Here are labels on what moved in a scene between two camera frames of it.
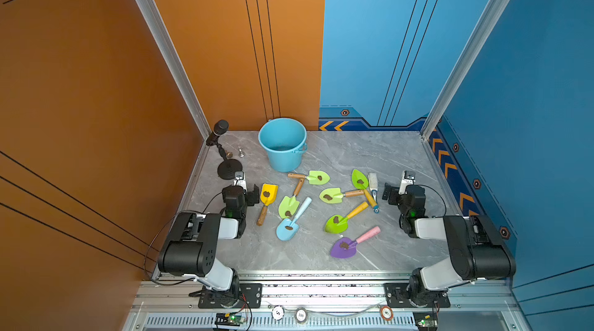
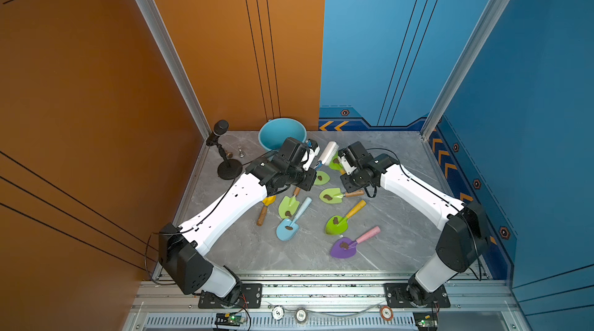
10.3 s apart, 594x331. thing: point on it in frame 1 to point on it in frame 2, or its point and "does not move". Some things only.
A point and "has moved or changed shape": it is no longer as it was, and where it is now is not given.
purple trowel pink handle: x=345 y=247 does not move
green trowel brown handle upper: x=315 y=177 does not move
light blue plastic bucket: x=285 y=141 does not move
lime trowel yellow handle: x=338 y=224 does not move
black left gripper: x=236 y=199 to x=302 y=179
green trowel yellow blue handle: x=360 y=181 has moved or changed shape
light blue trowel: x=285 y=234 does not move
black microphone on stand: x=227 y=168 does not move
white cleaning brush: x=373 y=179 has moved or changed shape
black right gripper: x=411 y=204 to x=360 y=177
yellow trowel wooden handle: x=268 y=195 does not move
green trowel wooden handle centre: x=335 y=195 does not move
